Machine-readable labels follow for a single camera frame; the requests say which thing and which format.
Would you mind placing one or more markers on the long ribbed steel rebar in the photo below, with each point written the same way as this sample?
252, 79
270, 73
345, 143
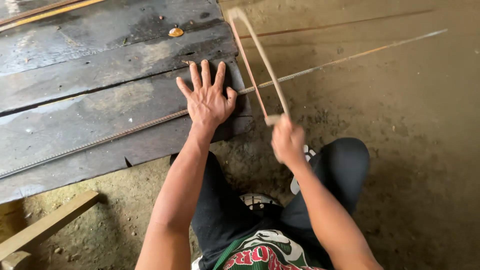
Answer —
112, 136

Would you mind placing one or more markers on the person's white right sandal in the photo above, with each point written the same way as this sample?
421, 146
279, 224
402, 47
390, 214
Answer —
296, 183

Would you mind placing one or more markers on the person's white sandal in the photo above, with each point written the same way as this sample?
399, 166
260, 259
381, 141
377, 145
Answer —
257, 200
296, 183

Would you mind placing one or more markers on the person's right fingers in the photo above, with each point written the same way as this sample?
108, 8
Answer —
279, 135

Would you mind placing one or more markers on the person's left hand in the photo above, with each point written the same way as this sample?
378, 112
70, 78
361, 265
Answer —
206, 107

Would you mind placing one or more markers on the yellow metal strip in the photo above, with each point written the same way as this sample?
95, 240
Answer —
48, 14

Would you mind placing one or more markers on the light wooden beam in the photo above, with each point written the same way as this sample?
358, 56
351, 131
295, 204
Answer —
52, 221

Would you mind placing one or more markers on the rusty brown metal bar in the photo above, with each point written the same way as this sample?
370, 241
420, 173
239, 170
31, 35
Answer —
37, 10

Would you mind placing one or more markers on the thin rusty steel rod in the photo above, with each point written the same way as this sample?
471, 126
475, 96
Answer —
337, 24

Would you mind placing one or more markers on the person's black trousers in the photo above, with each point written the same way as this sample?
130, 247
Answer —
337, 168

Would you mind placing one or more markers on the person's green printed shirt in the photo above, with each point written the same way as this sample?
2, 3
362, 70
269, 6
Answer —
262, 252

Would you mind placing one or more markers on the orange dry leaf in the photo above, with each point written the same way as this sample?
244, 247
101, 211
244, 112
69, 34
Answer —
175, 32

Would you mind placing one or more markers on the person's white left sandal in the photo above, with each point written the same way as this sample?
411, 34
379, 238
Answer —
257, 200

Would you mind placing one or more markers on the dark wooden plank workbench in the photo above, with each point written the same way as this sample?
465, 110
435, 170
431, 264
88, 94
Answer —
93, 75

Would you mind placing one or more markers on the person's right hand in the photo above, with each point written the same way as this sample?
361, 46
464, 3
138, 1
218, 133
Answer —
288, 144

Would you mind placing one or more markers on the metal frame hacksaw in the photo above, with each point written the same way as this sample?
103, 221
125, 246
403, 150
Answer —
261, 56

